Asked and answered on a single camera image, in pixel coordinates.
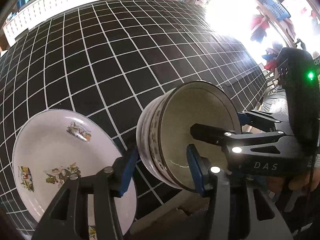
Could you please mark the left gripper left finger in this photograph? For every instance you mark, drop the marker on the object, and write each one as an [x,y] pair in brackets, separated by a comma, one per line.
[66,216]

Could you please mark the plain white bowl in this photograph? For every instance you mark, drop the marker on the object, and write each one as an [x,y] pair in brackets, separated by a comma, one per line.
[142,141]

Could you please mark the cartoon print white plate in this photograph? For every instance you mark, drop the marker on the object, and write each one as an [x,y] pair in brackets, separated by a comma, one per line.
[53,145]

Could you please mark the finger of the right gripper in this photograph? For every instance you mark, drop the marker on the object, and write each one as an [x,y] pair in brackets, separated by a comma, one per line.
[260,120]
[223,138]

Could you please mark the white TV cabinet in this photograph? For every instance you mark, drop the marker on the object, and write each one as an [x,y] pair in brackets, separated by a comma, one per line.
[34,13]

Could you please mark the black white grid tablecloth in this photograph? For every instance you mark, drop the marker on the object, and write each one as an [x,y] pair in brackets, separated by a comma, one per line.
[107,61]

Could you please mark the floral patterned bowl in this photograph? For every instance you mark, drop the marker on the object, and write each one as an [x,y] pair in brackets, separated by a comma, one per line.
[184,116]

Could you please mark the blue plastic basket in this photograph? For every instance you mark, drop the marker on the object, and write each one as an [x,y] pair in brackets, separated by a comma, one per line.
[276,9]

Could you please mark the person right hand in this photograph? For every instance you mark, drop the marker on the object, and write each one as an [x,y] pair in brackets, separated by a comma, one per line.
[275,184]

